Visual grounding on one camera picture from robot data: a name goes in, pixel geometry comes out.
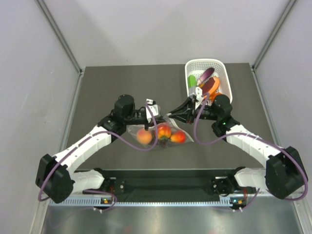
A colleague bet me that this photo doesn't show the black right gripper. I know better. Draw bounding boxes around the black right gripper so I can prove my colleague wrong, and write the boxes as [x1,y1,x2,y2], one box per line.
[169,97,219,125]

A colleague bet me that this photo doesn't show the clear zip top bag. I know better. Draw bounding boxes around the clear zip top bag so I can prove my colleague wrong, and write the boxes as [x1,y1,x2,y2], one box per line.
[127,118,194,150]

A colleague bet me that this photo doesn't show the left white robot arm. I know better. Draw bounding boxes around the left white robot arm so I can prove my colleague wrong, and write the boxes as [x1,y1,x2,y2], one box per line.
[35,95,161,203]

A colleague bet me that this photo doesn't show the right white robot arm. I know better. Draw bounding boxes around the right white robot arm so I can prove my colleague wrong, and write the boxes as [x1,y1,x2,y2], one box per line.
[169,94,308,200]

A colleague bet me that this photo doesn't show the fake peach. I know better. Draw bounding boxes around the fake peach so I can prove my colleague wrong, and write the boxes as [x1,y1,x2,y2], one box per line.
[136,129,153,145]

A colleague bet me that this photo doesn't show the dark purple fake grapes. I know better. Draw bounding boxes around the dark purple fake grapes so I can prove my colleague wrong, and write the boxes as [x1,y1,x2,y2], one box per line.
[156,138,173,148]

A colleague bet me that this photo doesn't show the red yellow fake mango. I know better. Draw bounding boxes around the red yellow fake mango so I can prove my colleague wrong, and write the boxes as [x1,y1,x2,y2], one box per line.
[170,131,186,143]

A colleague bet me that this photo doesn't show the orange fake pumpkin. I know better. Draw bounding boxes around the orange fake pumpkin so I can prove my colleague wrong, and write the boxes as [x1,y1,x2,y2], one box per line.
[209,92,222,102]

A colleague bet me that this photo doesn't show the green fake vegetable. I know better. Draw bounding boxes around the green fake vegetable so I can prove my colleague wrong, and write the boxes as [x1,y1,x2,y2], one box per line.
[187,75,197,89]

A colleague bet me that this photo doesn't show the fake papaya half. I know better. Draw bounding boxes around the fake papaya half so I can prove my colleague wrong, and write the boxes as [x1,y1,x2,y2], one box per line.
[200,77,220,96]

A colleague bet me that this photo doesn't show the purple fake eggplant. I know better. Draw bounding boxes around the purple fake eggplant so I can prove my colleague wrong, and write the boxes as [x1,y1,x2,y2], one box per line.
[197,67,215,86]

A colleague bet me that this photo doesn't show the white perforated plastic basket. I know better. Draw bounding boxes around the white perforated plastic basket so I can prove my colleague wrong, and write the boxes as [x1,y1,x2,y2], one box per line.
[185,58,233,103]

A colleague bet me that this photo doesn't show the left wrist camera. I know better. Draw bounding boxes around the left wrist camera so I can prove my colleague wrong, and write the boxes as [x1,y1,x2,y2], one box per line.
[145,98,161,123]

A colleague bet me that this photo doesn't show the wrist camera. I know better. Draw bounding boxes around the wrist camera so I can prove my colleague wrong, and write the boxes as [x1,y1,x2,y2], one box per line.
[145,98,161,123]
[188,86,205,109]

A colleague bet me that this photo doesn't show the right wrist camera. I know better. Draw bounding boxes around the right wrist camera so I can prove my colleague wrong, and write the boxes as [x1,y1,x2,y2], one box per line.
[188,86,205,109]

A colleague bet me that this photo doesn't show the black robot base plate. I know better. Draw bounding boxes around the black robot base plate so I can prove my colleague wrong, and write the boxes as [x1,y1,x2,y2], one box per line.
[82,167,259,203]

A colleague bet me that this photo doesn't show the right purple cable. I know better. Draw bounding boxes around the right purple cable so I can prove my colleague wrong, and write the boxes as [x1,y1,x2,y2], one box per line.
[193,92,309,201]

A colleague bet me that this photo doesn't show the purple cable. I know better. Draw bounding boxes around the purple cable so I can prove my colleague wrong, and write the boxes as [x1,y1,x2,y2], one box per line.
[193,92,309,201]
[38,101,158,202]

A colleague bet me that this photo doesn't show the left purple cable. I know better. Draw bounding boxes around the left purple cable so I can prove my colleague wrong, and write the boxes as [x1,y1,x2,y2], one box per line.
[38,101,158,202]

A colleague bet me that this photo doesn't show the grey slotted cable duct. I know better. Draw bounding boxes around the grey slotted cable duct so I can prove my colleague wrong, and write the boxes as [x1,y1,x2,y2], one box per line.
[48,196,247,207]

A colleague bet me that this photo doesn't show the aluminium frame post right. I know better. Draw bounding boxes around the aluminium frame post right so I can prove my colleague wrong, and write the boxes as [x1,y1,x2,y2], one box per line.
[251,0,298,72]

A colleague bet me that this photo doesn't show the aluminium frame post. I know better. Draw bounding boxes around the aluminium frame post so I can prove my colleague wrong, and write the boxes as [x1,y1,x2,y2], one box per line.
[35,0,82,74]
[251,0,298,72]

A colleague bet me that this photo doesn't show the aluminium frame post left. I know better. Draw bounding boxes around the aluminium frame post left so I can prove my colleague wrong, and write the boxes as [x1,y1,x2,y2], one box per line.
[35,0,82,74]

